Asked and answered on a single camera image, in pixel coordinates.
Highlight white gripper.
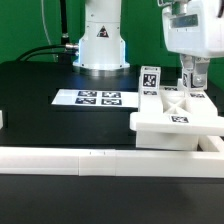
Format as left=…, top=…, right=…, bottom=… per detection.
left=157, top=0, right=224, bottom=90

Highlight white chair back frame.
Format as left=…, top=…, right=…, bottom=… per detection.
left=130, top=88, right=224, bottom=136

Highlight white chair seat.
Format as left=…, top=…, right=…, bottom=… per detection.
left=136, top=131, right=199, bottom=151

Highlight white tagged nut cube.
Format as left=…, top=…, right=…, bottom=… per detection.
left=182, top=71, right=193, bottom=89
left=139, top=66, right=161, bottom=90

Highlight white U-shaped fence frame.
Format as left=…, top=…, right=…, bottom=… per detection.
left=0, top=111, right=224, bottom=178

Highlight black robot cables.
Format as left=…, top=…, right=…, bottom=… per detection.
left=16, top=0, right=81, bottom=62

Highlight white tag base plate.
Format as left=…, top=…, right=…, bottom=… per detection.
left=52, top=89, right=138, bottom=108

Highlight grey thin cable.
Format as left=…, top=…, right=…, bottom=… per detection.
left=40, top=0, right=58, bottom=62

